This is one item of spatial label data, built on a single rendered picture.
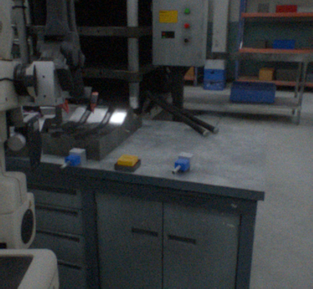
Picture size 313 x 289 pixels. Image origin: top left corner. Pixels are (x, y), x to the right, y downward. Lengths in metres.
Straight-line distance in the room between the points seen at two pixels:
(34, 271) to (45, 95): 0.42
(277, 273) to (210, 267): 0.78
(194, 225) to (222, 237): 0.11
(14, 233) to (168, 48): 1.39
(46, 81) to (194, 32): 1.26
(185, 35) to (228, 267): 1.26
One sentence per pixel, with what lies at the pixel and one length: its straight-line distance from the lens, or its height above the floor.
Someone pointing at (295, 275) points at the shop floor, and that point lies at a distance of 2.20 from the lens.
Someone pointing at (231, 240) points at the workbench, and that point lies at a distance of 1.37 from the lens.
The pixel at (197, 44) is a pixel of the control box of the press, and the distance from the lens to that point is 2.05.
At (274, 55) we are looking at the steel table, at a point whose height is 0.91.
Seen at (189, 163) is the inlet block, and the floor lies 0.83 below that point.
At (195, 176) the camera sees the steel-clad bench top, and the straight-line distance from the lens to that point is 1.25.
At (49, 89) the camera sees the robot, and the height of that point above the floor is 1.16.
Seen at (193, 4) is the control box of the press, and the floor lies 1.41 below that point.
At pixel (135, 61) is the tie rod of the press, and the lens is 2.03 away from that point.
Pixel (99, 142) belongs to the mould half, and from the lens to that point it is 1.36.
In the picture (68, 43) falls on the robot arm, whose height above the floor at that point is 1.26.
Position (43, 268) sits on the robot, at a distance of 0.86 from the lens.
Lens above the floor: 1.33
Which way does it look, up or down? 18 degrees down
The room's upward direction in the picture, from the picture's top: straight up
